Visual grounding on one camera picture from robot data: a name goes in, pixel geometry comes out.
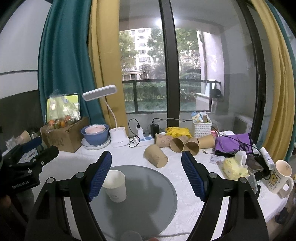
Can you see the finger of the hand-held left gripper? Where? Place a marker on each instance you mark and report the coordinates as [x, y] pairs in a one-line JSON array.
[[47, 153], [33, 141]]

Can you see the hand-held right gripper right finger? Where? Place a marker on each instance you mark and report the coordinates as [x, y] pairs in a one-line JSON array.
[[193, 173]]

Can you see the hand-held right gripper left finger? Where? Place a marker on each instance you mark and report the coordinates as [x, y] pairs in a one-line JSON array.
[[101, 171]]

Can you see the white paper cup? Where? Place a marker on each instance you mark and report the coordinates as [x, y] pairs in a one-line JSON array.
[[115, 185]]

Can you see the brown paper cup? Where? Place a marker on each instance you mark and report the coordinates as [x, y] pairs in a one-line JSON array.
[[178, 143], [156, 156], [163, 140], [207, 141], [191, 146]]

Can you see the cardboard box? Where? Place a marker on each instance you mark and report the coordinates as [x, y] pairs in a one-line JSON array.
[[67, 139]]

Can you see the white plate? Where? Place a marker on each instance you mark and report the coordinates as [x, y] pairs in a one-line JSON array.
[[87, 146]]

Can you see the blue bowl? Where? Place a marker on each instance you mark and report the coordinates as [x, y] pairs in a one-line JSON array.
[[94, 139]]

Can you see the white desk lamp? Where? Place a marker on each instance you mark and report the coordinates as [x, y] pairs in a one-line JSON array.
[[119, 138]]

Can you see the yellow tissue pack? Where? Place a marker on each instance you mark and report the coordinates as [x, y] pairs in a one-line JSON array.
[[233, 169]]

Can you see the clear bag of fruit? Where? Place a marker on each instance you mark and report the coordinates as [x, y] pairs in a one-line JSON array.
[[62, 111]]

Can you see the pink bowl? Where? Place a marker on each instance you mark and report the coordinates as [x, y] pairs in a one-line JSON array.
[[94, 129]]

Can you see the yellow plastic bag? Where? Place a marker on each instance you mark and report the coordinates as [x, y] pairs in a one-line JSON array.
[[178, 132]]

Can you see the white plastic basket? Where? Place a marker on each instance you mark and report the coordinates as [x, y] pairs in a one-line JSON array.
[[202, 129]]

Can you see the purple cloth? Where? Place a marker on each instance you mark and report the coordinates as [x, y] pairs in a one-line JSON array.
[[229, 142]]

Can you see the grey round mat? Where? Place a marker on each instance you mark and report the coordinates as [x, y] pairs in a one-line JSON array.
[[148, 197]]

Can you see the white charger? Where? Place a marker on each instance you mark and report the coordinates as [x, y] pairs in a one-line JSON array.
[[139, 131]]

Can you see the white power strip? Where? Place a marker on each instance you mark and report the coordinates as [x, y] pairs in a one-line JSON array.
[[146, 139]]

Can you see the black charger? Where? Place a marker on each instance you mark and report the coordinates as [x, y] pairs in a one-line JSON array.
[[154, 129]]

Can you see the black scissors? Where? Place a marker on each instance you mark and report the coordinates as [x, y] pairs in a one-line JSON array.
[[245, 147]]

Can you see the brown wallet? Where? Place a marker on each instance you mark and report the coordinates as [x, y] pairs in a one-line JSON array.
[[253, 162]]

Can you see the white spray bottle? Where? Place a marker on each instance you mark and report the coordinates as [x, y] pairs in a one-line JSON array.
[[267, 158]]

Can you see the white bear mug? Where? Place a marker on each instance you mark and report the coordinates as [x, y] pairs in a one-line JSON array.
[[277, 180]]

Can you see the teal curtain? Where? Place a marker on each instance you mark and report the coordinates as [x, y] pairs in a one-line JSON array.
[[64, 58]]

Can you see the balcony railing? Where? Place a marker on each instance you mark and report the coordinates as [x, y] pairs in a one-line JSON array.
[[148, 81]]

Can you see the yellow curtain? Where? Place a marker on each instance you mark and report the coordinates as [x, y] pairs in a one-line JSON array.
[[104, 58], [275, 69]]

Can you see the black window frame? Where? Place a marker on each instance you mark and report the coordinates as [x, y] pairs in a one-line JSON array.
[[168, 69]]

